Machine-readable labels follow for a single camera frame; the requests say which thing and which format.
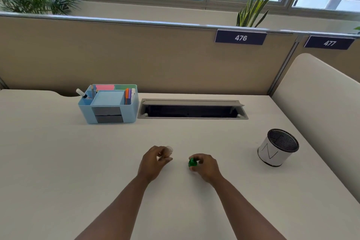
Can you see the person's left hand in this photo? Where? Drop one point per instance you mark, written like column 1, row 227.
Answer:
column 150, row 165

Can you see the person's right hand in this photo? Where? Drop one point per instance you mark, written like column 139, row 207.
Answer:
column 206, row 168

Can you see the person's right thumb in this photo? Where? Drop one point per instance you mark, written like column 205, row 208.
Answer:
column 194, row 168

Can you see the person's left thumb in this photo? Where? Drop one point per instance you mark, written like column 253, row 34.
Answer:
column 166, row 161

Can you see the small green bottle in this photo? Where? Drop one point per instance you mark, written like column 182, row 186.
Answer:
column 192, row 162

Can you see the clear plastic cap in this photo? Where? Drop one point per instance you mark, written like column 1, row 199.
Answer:
column 169, row 151

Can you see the person's left forearm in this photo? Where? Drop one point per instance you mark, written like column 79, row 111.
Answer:
column 116, row 211

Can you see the person's right forearm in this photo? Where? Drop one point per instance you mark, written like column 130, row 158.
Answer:
column 247, row 210

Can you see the light blue desk organizer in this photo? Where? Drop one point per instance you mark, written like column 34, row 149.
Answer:
column 112, row 113

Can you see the purple pen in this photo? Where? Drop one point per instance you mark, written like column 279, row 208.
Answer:
column 130, row 95

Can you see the orange pen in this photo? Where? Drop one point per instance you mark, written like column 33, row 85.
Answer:
column 127, row 95

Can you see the green sticky note pad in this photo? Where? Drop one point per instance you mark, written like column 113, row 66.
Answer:
column 125, row 87

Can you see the black mesh cup white wrap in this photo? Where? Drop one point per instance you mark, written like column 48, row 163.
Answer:
column 277, row 148

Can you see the light blue note pad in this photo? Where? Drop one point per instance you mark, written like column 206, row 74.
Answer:
column 108, row 98

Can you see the pink sticky note pad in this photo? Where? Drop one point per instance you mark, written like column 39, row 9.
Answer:
column 105, row 87

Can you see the grey pencil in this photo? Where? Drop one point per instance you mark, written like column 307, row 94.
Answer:
column 92, row 90

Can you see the beige desk partition panel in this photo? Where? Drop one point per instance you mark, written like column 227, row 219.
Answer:
column 140, row 57

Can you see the white marker with black cap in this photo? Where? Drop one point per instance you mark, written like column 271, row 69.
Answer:
column 81, row 93

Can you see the cream side divider panel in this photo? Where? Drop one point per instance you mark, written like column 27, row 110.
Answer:
column 320, row 113

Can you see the dark blue desk number sign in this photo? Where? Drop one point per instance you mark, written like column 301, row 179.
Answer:
column 240, row 37
column 329, row 43

